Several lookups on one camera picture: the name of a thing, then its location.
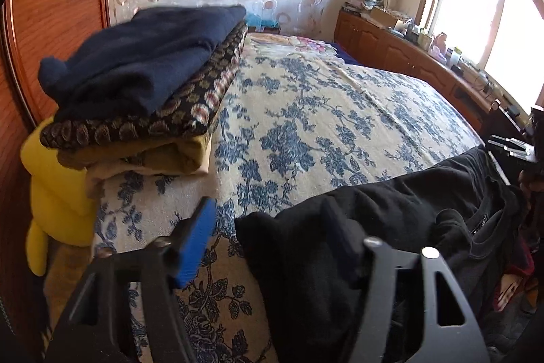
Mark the wooden slatted wardrobe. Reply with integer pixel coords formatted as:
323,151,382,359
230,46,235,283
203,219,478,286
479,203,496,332
0,0,115,347

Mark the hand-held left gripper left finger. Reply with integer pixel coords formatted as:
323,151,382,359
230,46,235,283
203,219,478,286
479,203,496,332
49,196,218,363

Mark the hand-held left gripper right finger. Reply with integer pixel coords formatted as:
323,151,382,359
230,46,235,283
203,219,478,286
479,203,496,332
321,199,485,363

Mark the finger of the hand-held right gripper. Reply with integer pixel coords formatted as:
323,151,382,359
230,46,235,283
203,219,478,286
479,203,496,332
487,135,538,165

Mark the folded mustard garment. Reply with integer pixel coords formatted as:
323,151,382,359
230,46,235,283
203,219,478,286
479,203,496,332
57,133,213,177

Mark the pink floral blanket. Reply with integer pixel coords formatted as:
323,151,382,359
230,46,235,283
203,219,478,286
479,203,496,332
246,32,341,60

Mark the cardboard box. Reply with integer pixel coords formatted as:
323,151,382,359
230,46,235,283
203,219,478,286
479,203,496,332
370,6,411,30

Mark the wooden framed window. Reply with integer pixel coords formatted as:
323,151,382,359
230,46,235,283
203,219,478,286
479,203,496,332
419,0,544,109

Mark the navy blanket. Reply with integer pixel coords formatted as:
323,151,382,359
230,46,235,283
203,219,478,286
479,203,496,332
327,42,358,66

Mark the blue floral bed sheet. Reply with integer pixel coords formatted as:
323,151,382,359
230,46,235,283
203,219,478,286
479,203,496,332
42,33,485,363

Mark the yellow plush pillow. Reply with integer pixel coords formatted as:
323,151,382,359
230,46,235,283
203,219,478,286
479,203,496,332
21,116,103,276

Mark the pink figurine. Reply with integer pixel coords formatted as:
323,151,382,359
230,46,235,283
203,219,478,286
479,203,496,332
431,32,451,57

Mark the folded dark patterned garment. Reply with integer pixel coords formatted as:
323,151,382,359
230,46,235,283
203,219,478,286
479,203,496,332
40,23,249,151

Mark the long wooden cabinet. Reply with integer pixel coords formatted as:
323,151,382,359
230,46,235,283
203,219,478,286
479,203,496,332
334,8,532,143

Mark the folded navy garment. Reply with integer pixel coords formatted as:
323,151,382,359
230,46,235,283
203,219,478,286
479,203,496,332
38,5,247,123

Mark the black printed t-shirt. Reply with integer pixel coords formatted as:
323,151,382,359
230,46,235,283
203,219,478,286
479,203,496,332
235,144,532,363

